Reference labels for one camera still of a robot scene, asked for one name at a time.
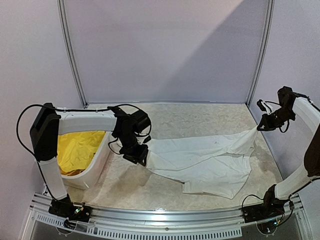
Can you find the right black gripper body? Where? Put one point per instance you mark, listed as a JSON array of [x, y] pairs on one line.
[[267, 121]]

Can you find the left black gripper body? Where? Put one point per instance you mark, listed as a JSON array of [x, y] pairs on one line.
[[132, 152]]

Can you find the white t-shirt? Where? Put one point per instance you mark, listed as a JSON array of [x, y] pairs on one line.
[[216, 165]]

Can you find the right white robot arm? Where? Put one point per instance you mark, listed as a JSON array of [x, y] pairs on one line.
[[293, 106]]

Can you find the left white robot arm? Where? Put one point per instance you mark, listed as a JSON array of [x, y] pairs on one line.
[[52, 122]]

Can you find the white plastic laundry basket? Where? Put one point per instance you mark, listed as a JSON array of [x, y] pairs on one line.
[[89, 177]]

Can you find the yellow garment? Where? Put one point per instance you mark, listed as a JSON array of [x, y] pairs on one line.
[[76, 150]]

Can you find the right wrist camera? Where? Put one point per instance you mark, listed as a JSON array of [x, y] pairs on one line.
[[264, 106]]

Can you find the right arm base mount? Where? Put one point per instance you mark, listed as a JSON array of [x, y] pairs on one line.
[[261, 211]]

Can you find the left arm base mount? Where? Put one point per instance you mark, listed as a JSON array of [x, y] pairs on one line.
[[67, 209]]

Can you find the front aluminium rail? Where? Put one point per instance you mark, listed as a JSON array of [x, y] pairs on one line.
[[124, 224]]

